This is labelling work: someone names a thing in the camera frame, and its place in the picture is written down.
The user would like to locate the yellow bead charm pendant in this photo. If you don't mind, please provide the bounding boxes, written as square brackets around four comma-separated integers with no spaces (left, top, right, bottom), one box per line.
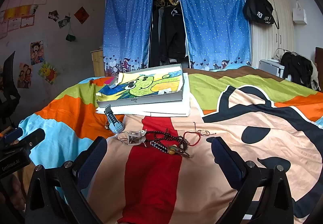
[167,145,190,158]

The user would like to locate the black hanging bag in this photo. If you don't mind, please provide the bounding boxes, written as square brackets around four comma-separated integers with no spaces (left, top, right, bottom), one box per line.
[242,0,280,30]

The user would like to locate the white flat box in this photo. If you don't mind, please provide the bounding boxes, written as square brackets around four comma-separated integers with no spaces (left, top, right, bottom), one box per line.
[111,73,191,117]

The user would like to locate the anime wall poster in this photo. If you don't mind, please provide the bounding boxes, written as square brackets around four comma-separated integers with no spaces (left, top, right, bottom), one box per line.
[30,41,44,65]

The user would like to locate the yellow cartoon wall drawing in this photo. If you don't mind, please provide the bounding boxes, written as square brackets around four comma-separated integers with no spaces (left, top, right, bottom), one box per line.
[38,61,58,84]

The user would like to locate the beige wardrobe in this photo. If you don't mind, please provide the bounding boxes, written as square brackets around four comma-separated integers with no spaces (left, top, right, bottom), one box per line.
[242,0,295,69]

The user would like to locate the certificates on wall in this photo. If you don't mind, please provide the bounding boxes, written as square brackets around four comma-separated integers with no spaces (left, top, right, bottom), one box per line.
[1,0,47,39]

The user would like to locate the dark hanging clothes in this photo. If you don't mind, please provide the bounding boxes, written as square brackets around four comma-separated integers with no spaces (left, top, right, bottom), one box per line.
[148,0,188,68]

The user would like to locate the red string bracelet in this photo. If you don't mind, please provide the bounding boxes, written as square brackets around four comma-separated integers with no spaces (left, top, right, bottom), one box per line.
[182,130,202,147]

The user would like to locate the blue dotted right curtain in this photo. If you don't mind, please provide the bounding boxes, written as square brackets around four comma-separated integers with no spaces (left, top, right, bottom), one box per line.
[180,0,251,71]

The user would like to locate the small black wall pouch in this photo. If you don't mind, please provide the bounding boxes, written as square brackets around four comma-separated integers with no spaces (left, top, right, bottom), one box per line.
[65,22,76,42]

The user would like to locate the wall photo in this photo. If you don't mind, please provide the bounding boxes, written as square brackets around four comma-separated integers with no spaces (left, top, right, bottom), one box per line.
[48,10,59,22]
[58,16,71,28]

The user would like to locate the blue dotted left curtain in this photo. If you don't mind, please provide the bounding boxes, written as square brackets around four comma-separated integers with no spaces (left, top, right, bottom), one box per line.
[102,0,153,76]

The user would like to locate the dark beaded necklace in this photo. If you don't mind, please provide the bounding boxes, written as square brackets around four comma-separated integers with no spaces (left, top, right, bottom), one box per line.
[144,128,190,156]

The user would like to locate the family cartoon wall drawing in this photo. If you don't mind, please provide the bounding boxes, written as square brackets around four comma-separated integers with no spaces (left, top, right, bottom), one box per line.
[17,63,32,89]

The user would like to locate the blue grey wristwatch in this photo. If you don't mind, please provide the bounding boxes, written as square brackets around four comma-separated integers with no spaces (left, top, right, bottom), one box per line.
[104,105,124,134]

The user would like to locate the colourful cartoon bed cover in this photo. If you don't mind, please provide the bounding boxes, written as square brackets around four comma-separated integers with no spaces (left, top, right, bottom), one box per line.
[19,66,322,223]

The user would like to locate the blue dotted curtain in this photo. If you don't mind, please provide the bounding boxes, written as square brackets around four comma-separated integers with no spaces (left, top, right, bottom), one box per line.
[102,0,153,76]
[180,0,251,71]

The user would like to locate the red diamond wall paper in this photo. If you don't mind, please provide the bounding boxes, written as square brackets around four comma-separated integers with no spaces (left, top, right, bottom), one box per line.
[74,7,89,24]

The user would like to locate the white paper gift bag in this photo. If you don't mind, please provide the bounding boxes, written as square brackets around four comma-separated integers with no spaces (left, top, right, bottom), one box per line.
[292,0,307,25]

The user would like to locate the black chair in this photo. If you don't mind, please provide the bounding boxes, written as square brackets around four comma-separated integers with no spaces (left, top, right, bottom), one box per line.
[1,51,21,130]

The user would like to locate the black white striped hair clip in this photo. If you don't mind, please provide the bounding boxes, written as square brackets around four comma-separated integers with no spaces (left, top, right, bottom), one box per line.
[149,140,168,154]

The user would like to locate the grey tray with frog drawing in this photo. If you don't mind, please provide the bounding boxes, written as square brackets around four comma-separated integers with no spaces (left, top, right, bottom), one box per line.
[96,64,185,108]

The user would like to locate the wall photo left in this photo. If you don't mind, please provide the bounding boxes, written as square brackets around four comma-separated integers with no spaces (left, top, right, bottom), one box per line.
[48,10,59,22]

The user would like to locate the black clothes pile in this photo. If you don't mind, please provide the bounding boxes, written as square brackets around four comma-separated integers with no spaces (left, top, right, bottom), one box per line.
[280,51,321,91]

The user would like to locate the white bedside box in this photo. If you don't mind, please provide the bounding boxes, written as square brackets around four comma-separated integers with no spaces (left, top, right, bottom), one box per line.
[258,59,285,78]

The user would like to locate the small wooden cabinet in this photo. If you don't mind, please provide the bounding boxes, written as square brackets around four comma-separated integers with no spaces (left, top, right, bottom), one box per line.
[91,49,105,77]

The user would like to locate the wall photo right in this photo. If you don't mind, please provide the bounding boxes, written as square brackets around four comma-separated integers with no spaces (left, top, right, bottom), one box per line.
[58,16,71,28]

